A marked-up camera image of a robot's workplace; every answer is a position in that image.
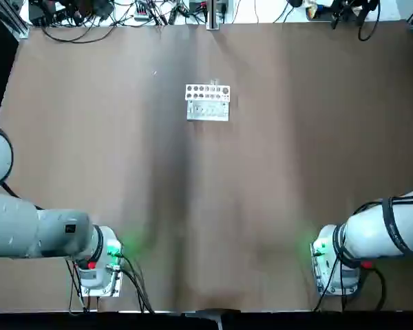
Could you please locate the white test tube rack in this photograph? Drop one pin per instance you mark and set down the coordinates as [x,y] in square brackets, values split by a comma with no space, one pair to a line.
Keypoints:
[208,118]

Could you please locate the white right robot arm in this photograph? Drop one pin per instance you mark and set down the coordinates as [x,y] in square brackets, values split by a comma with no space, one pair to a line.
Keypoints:
[371,233]

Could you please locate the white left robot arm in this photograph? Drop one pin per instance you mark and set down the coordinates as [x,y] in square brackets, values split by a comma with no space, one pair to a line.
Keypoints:
[13,227]

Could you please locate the clear glass test tube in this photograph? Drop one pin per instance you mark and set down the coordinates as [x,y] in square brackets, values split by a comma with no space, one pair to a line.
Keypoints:
[213,82]

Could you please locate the black finned metal box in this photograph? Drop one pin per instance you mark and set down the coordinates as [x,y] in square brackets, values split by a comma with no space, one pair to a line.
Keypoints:
[196,4]

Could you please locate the grey usb hub red plugs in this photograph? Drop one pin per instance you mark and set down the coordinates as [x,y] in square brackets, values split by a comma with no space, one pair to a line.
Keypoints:
[141,13]

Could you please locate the beige printed bag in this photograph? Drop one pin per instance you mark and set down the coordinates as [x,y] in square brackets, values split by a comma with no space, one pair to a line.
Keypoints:
[311,13]

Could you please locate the dark round cup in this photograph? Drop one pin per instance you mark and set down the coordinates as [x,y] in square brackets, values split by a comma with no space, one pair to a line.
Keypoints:
[295,2]

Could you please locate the black power adapter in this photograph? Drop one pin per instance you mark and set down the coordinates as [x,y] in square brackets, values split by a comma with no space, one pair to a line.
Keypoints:
[96,8]

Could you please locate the black computer box red logo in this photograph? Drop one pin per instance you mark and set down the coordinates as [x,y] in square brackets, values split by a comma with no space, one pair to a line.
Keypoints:
[41,10]

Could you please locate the upright aluminium post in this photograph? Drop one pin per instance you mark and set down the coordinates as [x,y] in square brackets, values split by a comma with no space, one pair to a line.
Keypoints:
[213,20]

